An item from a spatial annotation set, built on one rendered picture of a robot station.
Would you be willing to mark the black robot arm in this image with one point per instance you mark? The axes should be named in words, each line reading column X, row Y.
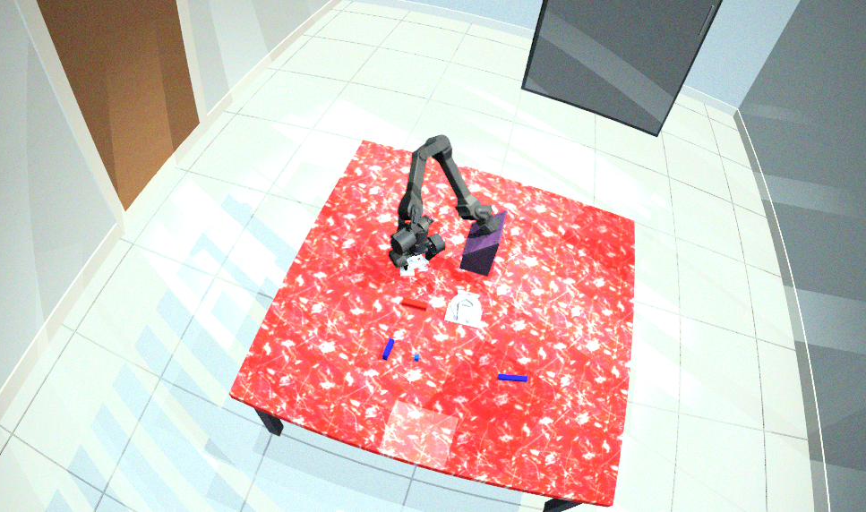
column 411, row 204

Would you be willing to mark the red flat bar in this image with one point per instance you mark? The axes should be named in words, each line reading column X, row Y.
column 414, row 304

